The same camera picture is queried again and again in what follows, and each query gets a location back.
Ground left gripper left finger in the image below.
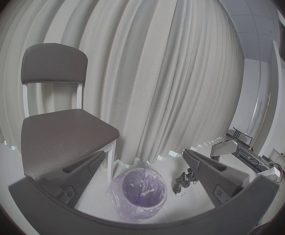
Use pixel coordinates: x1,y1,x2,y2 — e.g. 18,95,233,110
38,150,106,205

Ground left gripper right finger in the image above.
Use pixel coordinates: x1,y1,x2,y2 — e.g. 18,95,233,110
183,149,251,207

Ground crumpled black plastic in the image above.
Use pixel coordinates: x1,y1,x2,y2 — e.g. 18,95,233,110
174,172,192,195

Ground purple plastic bag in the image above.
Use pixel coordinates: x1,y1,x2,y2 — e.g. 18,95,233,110
106,168,168,223

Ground white trash bin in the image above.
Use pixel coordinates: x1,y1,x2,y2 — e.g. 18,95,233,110
121,168,168,213

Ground small black table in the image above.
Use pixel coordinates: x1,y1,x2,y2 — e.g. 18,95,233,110
232,127,254,144

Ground white curtain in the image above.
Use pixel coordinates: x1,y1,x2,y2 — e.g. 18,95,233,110
0,0,245,169

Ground grey chair with white frame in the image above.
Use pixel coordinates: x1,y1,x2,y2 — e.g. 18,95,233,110
21,43,120,182

